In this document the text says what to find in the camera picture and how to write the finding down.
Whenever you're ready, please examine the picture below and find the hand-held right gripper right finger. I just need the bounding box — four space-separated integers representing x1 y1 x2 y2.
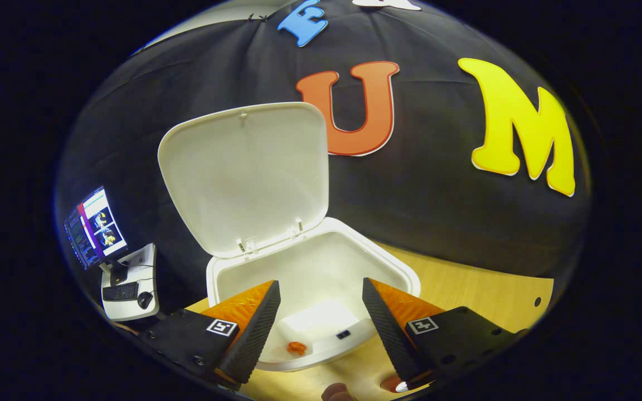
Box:
362 277 528 390

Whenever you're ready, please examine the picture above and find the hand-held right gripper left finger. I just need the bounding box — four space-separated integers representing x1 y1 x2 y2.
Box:
140 280 281 390

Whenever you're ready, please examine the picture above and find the red pop can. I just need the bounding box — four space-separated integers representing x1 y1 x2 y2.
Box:
380 374 411 393

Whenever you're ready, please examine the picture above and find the white desktop garbage bin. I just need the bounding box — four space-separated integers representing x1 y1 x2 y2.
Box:
157 102 422 373

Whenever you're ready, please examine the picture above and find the wooden desktop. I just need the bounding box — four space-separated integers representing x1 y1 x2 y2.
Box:
184 241 555 401

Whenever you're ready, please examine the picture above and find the black backdrop cloth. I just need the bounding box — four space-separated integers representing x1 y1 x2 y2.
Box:
55 0 592 312

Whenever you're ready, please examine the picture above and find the white side table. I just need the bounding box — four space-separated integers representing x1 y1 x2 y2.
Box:
100 243 160 322

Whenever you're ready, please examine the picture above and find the black keyboard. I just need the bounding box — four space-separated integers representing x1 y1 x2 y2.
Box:
102 281 140 302

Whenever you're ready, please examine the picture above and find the computer monitor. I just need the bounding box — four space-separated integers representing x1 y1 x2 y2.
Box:
64 186 130 286

